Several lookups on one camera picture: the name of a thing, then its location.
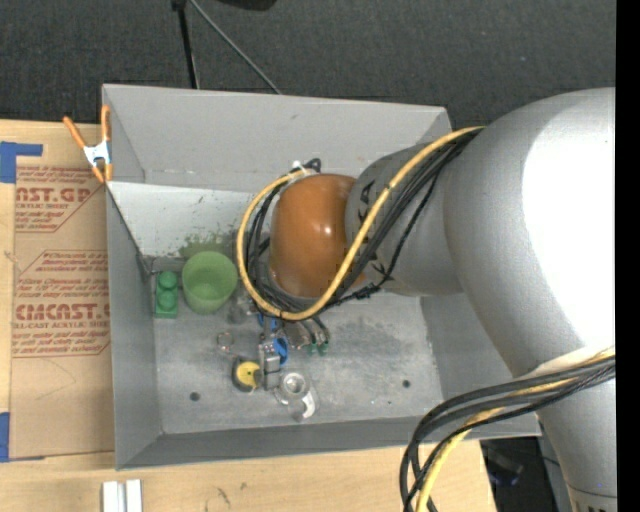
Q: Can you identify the clear glass jar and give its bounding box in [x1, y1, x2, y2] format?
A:
[272, 369, 321, 424]

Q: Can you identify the green plastic cup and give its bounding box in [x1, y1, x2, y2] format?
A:
[181, 250, 239, 316]

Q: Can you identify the grey metal bin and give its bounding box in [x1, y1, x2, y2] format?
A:
[101, 83, 542, 471]

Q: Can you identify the yellow and black round thing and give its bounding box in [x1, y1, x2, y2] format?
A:
[231, 355, 263, 393]

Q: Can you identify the brown cardboard board red print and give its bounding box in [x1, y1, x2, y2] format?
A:
[0, 118, 117, 462]

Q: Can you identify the green toy block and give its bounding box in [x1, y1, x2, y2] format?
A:
[154, 270, 181, 320]

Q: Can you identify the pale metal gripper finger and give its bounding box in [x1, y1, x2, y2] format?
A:
[257, 341, 276, 389]
[264, 355, 284, 392]

